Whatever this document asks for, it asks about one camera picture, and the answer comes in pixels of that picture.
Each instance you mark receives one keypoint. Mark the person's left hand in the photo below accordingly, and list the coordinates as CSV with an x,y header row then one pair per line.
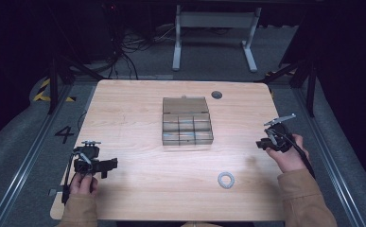
x,y
83,185

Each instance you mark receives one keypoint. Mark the grey tape strip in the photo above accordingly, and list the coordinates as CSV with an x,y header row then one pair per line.
x,y
54,192

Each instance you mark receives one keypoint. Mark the grey table grommet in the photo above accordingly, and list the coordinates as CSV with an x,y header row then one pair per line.
x,y
216,95

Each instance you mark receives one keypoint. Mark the aluminium floor rail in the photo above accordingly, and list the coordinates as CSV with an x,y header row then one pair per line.
x,y
29,157
328,157

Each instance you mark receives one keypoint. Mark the black metal stand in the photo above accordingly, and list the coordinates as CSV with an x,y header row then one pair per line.
x,y
53,85
311,88

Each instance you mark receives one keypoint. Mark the white metal table frame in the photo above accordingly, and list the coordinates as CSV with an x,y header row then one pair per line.
x,y
215,19

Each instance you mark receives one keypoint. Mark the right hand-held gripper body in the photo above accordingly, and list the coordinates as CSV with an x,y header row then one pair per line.
x,y
280,138

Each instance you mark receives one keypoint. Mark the person's right hand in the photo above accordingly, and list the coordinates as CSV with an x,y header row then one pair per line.
x,y
291,159

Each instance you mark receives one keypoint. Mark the clear plastic compartment box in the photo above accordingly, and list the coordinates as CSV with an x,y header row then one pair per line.
x,y
187,124

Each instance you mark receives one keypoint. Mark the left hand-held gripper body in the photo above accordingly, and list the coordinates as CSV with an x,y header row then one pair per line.
x,y
87,154

